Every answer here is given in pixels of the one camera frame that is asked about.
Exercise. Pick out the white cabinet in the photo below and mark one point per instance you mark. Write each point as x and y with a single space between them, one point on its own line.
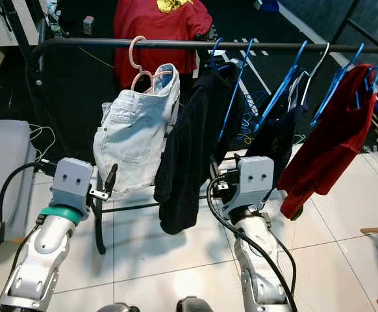
7 26

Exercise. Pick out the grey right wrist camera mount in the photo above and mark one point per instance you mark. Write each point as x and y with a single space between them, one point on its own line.
255 179

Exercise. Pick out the black metal clothes rack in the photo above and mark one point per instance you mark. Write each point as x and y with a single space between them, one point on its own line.
104 43

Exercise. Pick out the red shirt with yellow print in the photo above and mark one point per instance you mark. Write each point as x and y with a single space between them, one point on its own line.
143 39

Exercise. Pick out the black shirt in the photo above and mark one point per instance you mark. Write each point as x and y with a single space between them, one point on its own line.
189 156

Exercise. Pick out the navy garment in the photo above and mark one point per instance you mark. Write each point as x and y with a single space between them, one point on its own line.
280 136

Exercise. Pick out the light denim shorts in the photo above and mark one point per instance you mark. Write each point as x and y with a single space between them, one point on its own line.
130 140

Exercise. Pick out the pink plastic hanger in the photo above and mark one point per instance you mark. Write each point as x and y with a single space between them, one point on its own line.
132 55

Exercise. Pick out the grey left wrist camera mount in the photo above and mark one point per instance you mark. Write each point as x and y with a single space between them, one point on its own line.
72 182

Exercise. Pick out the dark red garment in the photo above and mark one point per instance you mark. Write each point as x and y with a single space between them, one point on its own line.
332 136

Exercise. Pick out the grey upholstered bench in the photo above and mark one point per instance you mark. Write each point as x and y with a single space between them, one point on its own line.
7 182

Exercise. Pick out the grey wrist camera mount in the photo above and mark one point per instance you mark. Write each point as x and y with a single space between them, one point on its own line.
72 182
255 179

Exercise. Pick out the grey robot right leg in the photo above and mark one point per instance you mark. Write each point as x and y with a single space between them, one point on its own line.
195 305

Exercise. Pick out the grey robot left leg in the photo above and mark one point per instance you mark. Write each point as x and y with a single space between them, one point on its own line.
117 307

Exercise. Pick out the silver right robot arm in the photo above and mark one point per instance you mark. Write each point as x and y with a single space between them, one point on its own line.
254 260

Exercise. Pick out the blue plastic hanger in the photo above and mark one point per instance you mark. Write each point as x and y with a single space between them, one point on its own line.
338 84
237 88
213 53
282 84

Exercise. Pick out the grey robot leg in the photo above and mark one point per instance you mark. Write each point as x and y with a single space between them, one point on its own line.
117 307
195 305

